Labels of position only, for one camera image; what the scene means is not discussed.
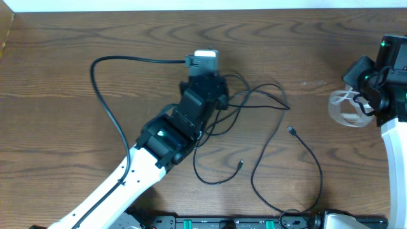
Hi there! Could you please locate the white usb cable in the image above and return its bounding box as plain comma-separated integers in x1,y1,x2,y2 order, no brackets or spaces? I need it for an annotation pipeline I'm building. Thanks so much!
327,84,376,128

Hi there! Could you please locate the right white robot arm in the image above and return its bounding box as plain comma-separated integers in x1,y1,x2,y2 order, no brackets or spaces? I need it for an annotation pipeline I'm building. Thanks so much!
342,35,406,228

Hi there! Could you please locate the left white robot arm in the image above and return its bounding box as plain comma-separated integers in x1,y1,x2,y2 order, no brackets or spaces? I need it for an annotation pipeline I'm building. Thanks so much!
51,74,228,229

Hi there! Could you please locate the left camera black cable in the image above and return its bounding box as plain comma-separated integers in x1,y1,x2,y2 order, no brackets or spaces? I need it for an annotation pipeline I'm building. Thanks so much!
90,55,187,229

